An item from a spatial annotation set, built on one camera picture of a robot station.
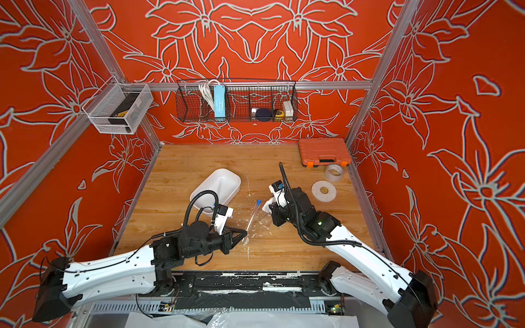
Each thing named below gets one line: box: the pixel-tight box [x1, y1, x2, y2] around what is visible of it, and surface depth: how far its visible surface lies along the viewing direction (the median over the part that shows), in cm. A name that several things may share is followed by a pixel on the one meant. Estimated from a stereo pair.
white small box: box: [283, 100, 294, 121], surface depth 94 cm
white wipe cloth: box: [261, 196, 277, 214], surface depth 76 cm
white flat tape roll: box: [311, 180, 338, 203], surface depth 102 cm
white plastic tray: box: [190, 168, 242, 212], surface depth 102 cm
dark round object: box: [255, 107, 273, 123], surface depth 97 cm
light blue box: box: [213, 84, 227, 119], surface depth 92 cm
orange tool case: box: [298, 137, 352, 169], surface depth 109 cm
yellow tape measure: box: [273, 109, 286, 118], surface depth 97 cm
